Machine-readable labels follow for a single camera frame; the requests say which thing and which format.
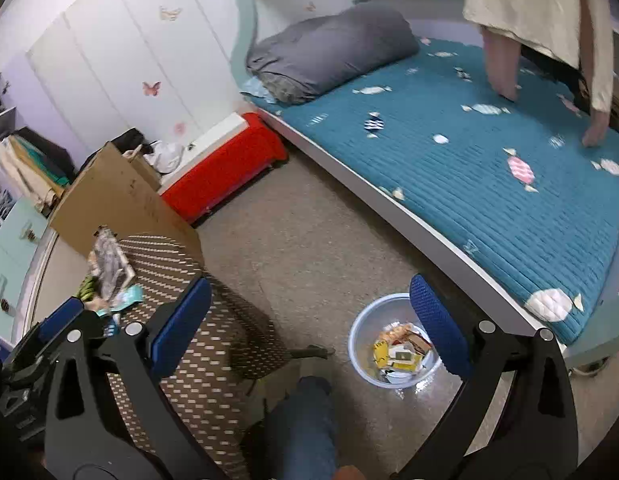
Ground light blue bunk bed frame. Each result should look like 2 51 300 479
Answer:
224 0 619 377

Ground large cardboard box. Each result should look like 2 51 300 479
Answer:
48 141 205 266

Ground black cloth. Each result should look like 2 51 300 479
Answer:
79 128 155 171

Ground red storage bench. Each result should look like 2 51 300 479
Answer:
158 111 290 225

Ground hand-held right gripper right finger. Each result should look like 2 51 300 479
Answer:
397 274 576 480

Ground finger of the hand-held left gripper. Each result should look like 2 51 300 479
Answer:
36 297 85 343

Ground small white carton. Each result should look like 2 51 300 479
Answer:
392 349 424 374

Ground cream hanging jacket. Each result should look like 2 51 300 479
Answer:
0 142 56 207

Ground grey duvet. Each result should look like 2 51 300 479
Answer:
246 6 421 106

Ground white plastic bag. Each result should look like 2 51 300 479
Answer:
148 140 185 174

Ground yellow carton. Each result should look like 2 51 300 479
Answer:
373 341 397 367

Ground low white cabinet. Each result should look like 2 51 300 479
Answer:
14 230 98 352

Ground black table base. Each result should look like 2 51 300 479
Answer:
288 344 336 360

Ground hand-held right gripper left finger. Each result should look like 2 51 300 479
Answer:
44 276 225 480

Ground pink garment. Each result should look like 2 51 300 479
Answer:
482 25 613 149

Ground translucent blue trash bin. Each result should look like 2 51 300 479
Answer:
348 292 443 390

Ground teal packet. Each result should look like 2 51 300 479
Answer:
96 284 143 317

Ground blue plaid pillow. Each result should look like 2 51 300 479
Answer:
239 77 280 106

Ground teal candy-print mattress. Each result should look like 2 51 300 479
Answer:
246 37 619 346

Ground green gloves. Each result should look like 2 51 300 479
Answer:
78 275 103 302

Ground person's jeans leg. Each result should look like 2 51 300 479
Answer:
262 376 340 480

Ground dark cloth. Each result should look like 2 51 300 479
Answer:
519 42 619 134

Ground white wardrobe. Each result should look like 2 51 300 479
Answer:
26 0 251 162

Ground green hanging garment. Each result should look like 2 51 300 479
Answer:
19 137 71 187

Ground lavender staircase cabinet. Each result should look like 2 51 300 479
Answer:
0 42 51 352

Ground cream sweater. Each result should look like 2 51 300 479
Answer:
462 0 615 114

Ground dark hanging garment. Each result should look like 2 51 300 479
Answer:
16 127 78 182

